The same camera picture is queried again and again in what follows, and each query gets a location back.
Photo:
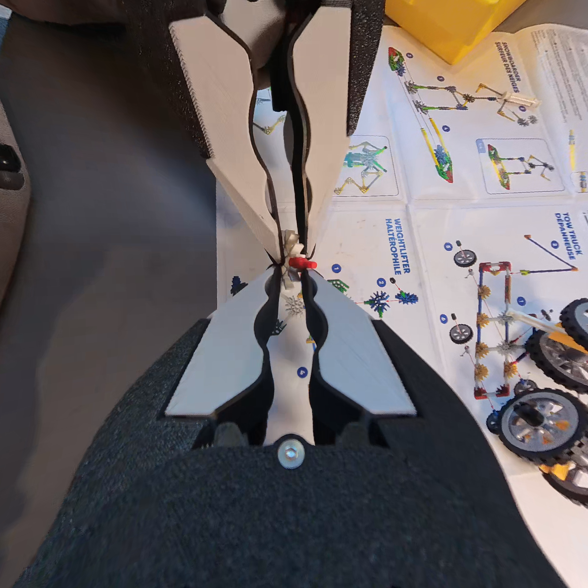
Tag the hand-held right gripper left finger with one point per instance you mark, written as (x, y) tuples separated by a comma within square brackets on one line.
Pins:
[(220, 367)]

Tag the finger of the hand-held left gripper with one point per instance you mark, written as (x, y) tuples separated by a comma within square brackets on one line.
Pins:
[(326, 92), (220, 115)]

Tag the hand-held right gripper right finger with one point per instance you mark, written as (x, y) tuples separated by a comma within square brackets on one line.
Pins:
[(363, 367)]

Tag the red rod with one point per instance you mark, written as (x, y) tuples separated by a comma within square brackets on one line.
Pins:
[(303, 263)]

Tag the white snowflake connector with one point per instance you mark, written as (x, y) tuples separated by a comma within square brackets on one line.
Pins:
[(292, 248)]

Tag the yellow plastic parts bin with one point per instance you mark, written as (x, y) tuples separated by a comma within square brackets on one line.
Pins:
[(450, 27)]

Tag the toy wheel pair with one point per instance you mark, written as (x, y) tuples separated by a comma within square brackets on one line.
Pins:
[(537, 427), (560, 363)]

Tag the white printed instruction sheet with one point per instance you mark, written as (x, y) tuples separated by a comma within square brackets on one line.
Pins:
[(436, 229)]

